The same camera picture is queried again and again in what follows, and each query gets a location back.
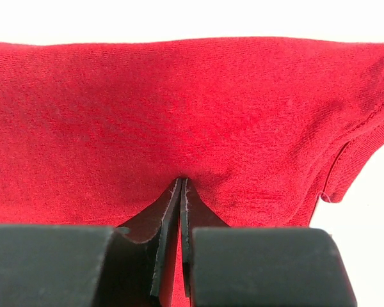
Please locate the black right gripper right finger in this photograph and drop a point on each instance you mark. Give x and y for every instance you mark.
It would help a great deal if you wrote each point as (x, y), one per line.
(243, 266)

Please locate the dark red t shirt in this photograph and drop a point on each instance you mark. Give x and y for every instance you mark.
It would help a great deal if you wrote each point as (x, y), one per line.
(92, 134)

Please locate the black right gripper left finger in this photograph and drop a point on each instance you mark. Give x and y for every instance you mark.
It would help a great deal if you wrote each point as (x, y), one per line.
(129, 265)

